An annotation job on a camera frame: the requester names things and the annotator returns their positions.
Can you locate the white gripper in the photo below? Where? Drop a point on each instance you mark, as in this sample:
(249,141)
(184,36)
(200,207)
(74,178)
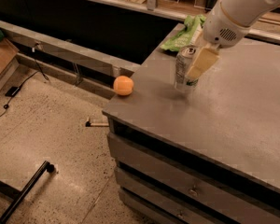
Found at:
(221,27)

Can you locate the silver 7up soda can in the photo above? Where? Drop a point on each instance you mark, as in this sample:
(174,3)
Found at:
(182,63)

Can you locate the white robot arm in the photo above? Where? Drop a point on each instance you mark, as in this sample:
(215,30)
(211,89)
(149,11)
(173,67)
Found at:
(244,12)

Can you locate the green chip bag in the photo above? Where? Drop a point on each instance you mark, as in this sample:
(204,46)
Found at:
(193,25)

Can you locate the orange fruit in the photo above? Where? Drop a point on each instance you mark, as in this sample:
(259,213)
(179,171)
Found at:
(123,86)

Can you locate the grey drawer cabinet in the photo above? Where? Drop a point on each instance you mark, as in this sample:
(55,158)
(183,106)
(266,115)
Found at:
(188,184)

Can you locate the cardboard box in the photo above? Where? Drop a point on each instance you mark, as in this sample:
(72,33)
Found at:
(7,53)

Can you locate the black metal stand leg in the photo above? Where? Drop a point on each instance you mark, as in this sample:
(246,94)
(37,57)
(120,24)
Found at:
(17,196)

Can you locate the grey metal ledge rail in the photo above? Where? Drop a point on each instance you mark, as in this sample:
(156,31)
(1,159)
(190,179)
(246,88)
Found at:
(84,68)

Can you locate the black power adapter with cable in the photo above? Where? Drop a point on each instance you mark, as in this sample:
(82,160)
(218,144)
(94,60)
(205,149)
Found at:
(13,91)

